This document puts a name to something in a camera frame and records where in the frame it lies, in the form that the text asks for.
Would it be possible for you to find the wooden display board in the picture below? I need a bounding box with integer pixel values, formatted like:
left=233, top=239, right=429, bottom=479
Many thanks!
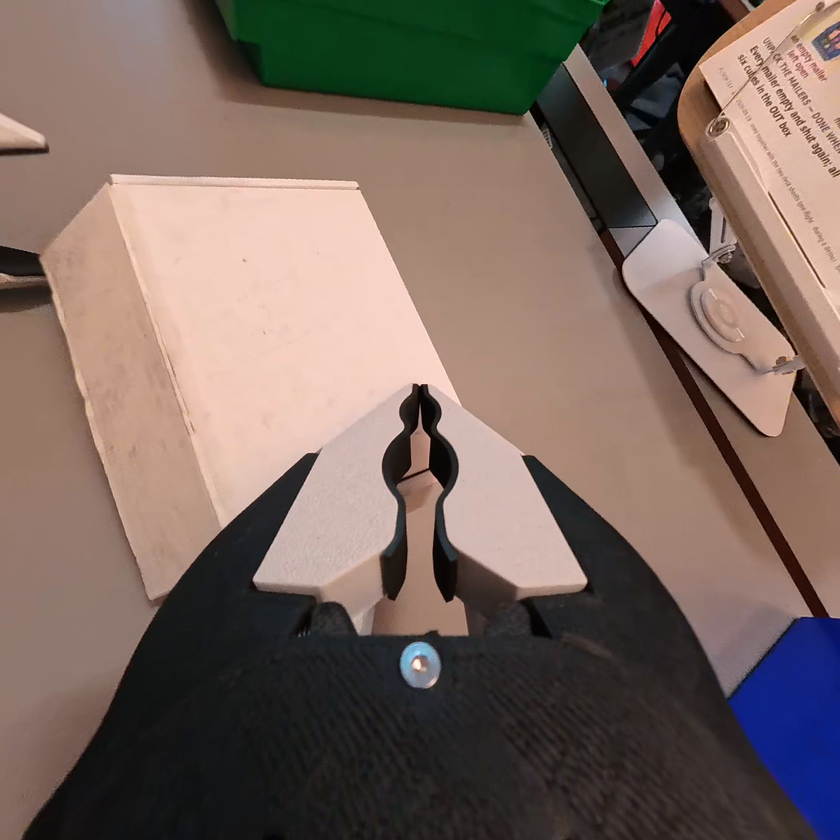
left=677, top=0, right=840, bottom=421

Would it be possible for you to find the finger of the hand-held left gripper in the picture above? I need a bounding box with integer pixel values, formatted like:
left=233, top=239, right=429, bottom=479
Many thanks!
left=0, top=112, right=50, bottom=156
left=0, top=246, right=50, bottom=290

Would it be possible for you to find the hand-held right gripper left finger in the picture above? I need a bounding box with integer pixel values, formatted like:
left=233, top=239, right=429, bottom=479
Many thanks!
left=252, top=384, right=421, bottom=636

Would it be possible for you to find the white cardboard mailer box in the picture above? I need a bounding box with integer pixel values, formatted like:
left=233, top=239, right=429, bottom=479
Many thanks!
left=39, top=174, right=460, bottom=601

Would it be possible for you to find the green plastic bin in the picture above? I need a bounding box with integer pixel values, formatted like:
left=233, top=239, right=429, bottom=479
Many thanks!
left=213, top=0, right=611, bottom=116

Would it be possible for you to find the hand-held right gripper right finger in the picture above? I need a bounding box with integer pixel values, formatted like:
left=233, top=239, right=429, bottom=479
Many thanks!
left=420, top=384, right=589, bottom=636

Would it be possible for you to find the blue plastic bin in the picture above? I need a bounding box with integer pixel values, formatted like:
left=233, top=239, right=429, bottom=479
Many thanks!
left=727, top=617, right=840, bottom=840

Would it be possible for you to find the red object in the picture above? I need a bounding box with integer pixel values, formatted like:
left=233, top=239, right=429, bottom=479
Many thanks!
left=631, top=0, right=673, bottom=67

